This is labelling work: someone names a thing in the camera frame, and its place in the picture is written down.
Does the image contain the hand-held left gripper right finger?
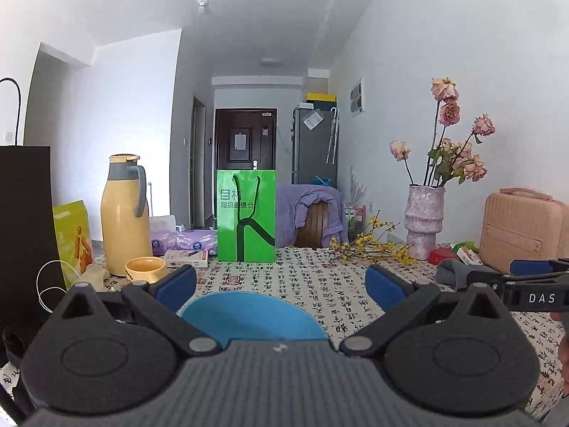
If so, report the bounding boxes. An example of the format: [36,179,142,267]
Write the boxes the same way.
[339,264,512,357]

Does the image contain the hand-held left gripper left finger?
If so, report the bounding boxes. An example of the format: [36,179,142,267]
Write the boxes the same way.
[55,264,222,357]

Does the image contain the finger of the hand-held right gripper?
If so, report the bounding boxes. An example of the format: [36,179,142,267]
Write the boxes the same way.
[466,270,569,296]
[510,258,569,276]

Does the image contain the blue bowl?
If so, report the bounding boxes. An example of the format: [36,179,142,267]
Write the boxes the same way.
[180,291,330,348]

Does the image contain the person's right hand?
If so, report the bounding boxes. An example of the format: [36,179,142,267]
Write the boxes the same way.
[551,311,569,399]

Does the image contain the small white carton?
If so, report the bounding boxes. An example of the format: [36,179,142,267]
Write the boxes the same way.
[164,249,209,268]

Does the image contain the green white packet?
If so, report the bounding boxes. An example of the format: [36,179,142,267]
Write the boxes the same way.
[453,242,483,265]

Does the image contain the grey cloth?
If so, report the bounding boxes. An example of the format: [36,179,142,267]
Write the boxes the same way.
[435,258,503,292]

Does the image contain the yellow cup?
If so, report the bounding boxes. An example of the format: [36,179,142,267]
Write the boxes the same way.
[124,257,168,284]

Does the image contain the pink hard case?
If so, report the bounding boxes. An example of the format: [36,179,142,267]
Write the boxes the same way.
[479,188,569,274]

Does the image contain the yellow flower branch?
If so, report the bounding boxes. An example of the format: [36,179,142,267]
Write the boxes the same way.
[329,213,416,265]

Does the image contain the purple tissue pack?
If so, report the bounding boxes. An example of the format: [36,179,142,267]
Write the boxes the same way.
[150,228,218,256]

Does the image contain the red box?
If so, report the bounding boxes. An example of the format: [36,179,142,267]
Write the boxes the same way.
[429,249,461,265]

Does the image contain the pink textured vase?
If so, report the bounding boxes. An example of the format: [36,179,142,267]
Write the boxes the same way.
[404,184,446,261]

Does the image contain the yellow thermos jug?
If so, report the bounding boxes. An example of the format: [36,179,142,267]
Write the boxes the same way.
[100,154,153,277]

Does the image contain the wooden chair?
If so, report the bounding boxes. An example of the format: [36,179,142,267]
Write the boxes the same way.
[296,202,332,250]

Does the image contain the green paper bag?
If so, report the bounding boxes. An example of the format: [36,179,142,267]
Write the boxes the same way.
[216,170,277,262]

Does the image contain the yellow snack box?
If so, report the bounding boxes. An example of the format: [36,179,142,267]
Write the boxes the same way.
[52,200,94,290]

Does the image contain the chair with purple cover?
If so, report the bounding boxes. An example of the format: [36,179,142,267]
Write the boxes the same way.
[276,184,350,250]

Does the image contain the grey refrigerator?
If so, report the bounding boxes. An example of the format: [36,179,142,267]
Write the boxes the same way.
[292,104,339,185]

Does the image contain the white umbrella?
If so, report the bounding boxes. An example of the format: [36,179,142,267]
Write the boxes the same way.
[326,107,339,165]

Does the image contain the black paper bag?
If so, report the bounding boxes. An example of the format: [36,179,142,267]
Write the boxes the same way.
[0,78,67,336]

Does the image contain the dark brown door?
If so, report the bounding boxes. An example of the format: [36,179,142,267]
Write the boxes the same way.
[214,108,277,172]

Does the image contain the dried pink roses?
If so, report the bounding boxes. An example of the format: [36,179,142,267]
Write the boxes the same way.
[390,78,495,188]

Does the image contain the white box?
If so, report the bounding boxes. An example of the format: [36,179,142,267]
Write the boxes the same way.
[308,69,330,94]

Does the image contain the white cable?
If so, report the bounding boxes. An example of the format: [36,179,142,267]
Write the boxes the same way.
[37,260,67,312]

